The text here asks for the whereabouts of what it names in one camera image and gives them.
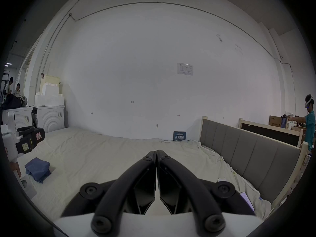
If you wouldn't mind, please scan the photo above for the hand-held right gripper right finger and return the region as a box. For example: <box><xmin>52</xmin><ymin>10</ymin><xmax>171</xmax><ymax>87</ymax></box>
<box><xmin>157</xmin><ymin>151</ymin><xmax>256</xmax><ymax>237</ymax></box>

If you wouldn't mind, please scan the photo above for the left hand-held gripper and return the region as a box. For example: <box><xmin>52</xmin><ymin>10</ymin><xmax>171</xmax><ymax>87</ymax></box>
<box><xmin>0</xmin><ymin>110</ymin><xmax>46</xmax><ymax>163</ymax></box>

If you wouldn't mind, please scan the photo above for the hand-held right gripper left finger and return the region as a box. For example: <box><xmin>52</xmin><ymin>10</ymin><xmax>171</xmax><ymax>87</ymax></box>
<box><xmin>62</xmin><ymin>151</ymin><xmax>157</xmax><ymax>237</ymax></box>

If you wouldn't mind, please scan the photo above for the person's left hand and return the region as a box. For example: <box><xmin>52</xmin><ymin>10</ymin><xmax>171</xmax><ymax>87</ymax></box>
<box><xmin>9</xmin><ymin>160</ymin><xmax>23</xmax><ymax>178</ymax></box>

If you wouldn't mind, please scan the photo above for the folded dark blue garment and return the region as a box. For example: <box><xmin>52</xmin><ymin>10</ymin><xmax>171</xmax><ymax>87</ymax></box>
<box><xmin>24</xmin><ymin>157</ymin><xmax>51</xmax><ymax>184</ymax></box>

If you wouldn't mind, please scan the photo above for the bed with beige sheet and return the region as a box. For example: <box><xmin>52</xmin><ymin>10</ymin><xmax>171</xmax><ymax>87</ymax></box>
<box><xmin>21</xmin><ymin>126</ymin><xmax>272</xmax><ymax>222</ymax></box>

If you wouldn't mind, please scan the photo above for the phone with purple screen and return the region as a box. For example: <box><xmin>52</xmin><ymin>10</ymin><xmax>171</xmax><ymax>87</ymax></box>
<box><xmin>240</xmin><ymin>192</ymin><xmax>255</xmax><ymax>212</ymax></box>

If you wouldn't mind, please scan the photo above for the dark blue card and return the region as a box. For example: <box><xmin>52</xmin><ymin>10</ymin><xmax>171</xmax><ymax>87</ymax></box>
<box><xmin>172</xmin><ymin>131</ymin><xmax>187</xmax><ymax>142</ymax></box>

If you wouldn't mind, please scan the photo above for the grey padded headboard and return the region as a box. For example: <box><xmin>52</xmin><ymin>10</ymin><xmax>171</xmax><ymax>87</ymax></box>
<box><xmin>199</xmin><ymin>116</ymin><xmax>308</xmax><ymax>205</ymax></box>

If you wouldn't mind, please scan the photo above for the brown carton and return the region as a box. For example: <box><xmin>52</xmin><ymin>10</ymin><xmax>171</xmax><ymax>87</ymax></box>
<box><xmin>269</xmin><ymin>115</ymin><xmax>289</xmax><ymax>128</ymax></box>

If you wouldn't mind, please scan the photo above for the white paper notice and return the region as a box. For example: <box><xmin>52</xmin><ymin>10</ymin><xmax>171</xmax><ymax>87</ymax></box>
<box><xmin>177</xmin><ymin>63</ymin><xmax>194</xmax><ymax>76</ymax></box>

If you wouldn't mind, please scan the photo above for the wooden bed frame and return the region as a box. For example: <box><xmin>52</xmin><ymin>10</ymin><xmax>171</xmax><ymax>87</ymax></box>
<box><xmin>238</xmin><ymin>118</ymin><xmax>307</xmax><ymax>148</ymax></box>

